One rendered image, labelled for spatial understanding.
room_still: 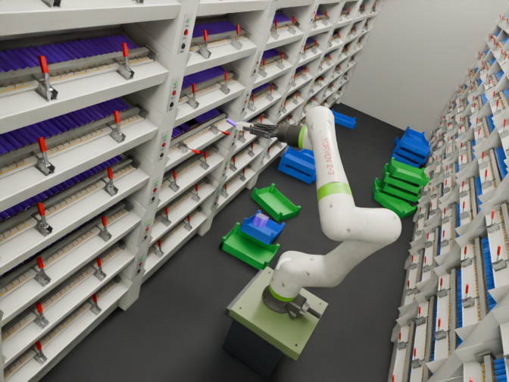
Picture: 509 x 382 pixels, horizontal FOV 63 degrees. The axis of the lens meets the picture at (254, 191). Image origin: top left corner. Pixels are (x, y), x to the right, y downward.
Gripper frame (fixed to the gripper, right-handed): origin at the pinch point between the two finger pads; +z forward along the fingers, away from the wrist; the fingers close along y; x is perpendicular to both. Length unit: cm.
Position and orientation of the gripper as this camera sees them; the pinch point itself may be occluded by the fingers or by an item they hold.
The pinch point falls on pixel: (245, 126)
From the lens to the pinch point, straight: 182.0
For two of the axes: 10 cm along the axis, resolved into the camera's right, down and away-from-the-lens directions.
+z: -9.2, -2.2, 3.4
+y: -4.0, 4.0, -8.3
